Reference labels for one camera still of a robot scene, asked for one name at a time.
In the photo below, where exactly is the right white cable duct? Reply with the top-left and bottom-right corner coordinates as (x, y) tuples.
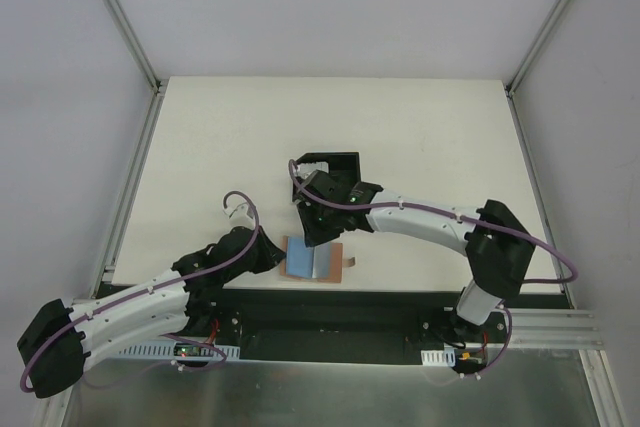
(420, 347), (456, 368)

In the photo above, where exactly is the left table side rail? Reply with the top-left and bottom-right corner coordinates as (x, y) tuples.
(92, 84), (167, 296)

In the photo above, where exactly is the aluminium cross rail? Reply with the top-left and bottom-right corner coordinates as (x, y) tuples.
(510, 309), (604, 350)

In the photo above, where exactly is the right aluminium frame post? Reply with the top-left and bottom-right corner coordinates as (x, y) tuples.
(503, 0), (609, 98)

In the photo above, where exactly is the tan leather card holder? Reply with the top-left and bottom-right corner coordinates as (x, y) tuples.
(279, 236), (356, 284)

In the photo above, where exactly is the left white cable duct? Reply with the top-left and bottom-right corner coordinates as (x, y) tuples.
(113, 340), (240, 362)

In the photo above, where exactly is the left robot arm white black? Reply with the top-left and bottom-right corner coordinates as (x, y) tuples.
(17, 227), (286, 399)

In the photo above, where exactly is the white cable duct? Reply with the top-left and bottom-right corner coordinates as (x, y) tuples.
(113, 340), (240, 362)
(420, 347), (456, 368)

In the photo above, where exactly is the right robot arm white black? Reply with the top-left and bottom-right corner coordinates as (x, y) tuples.
(291, 169), (535, 342)

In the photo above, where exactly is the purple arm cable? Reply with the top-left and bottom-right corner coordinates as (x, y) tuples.
(18, 190), (261, 393)
(288, 159), (581, 378)

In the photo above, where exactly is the aluminium frame post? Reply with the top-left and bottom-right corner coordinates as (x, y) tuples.
(77, 0), (169, 96)
(503, 0), (609, 98)

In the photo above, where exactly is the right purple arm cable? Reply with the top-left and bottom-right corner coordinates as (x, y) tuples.
(288, 159), (581, 378)

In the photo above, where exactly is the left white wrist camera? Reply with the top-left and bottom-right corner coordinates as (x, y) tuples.
(223, 202), (256, 229)

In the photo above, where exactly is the black card tray box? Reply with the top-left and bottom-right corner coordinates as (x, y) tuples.
(294, 152), (361, 203)

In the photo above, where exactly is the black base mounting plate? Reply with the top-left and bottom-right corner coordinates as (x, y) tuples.
(94, 286), (506, 362)

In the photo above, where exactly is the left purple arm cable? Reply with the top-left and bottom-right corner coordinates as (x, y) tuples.
(18, 190), (261, 393)

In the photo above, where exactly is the left aluminium frame post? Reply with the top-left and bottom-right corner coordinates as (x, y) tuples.
(77, 0), (169, 96)

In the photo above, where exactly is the white cards stack in tray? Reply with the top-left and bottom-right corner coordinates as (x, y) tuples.
(297, 162), (329, 177)

